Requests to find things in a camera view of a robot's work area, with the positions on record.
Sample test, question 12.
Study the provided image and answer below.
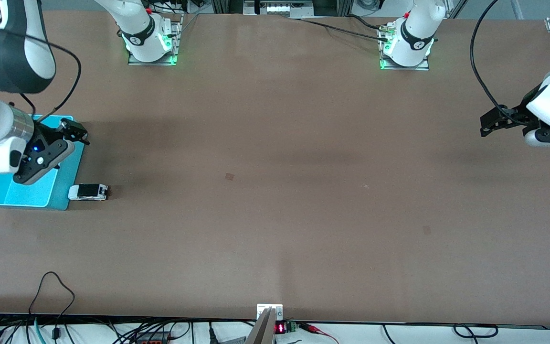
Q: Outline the red crocodile clip lead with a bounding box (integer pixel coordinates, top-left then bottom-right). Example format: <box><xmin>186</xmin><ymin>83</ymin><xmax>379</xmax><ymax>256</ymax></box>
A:
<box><xmin>298</xmin><ymin>322</ymin><xmax>340</xmax><ymax>344</ymax></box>

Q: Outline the metal rack with white lights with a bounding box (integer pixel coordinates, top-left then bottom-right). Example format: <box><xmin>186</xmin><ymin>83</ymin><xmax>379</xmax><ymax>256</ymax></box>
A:
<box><xmin>243</xmin><ymin>0</ymin><xmax>315</xmax><ymax>19</ymax></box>

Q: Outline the black cable across table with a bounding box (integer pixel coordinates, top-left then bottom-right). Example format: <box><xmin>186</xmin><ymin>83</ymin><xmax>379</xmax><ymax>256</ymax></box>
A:
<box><xmin>299</xmin><ymin>14</ymin><xmax>391</xmax><ymax>43</ymax></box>

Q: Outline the coiled black cable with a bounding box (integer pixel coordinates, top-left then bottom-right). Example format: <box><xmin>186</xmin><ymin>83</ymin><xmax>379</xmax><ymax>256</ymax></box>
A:
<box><xmin>453</xmin><ymin>323</ymin><xmax>499</xmax><ymax>339</ymax></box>

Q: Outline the teal plastic bin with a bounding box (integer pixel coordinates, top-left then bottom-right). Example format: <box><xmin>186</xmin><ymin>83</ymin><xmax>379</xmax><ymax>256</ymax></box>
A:
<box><xmin>0</xmin><ymin>115</ymin><xmax>87</xmax><ymax>211</ymax></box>

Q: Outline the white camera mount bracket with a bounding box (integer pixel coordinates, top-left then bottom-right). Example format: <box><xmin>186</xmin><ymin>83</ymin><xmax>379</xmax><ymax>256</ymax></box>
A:
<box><xmin>256</xmin><ymin>304</ymin><xmax>284</xmax><ymax>321</ymax></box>

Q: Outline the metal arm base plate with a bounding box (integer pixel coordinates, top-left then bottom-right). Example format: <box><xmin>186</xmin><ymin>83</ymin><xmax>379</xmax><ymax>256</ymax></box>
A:
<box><xmin>379</xmin><ymin>24</ymin><xmax>430</xmax><ymax>71</ymax></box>
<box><xmin>128</xmin><ymin>13</ymin><xmax>180</xmax><ymax>66</ymax></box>

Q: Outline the white jeep toy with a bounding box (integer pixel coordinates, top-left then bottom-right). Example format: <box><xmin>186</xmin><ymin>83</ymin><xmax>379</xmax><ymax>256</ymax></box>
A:
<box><xmin>68</xmin><ymin>183</ymin><xmax>109</xmax><ymax>201</ymax></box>

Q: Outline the grey camera mount bar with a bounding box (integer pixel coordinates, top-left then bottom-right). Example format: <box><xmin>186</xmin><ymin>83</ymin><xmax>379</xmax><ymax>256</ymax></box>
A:
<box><xmin>245</xmin><ymin>308</ymin><xmax>276</xmax><ymax>344</ymax></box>

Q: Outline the thin black looped cable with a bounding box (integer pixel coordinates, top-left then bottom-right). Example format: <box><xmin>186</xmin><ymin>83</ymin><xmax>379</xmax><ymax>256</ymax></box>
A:
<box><xmin>28</xmin><ymin>271</ymin><xmax>76</xmax><ymax>341</ymax></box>

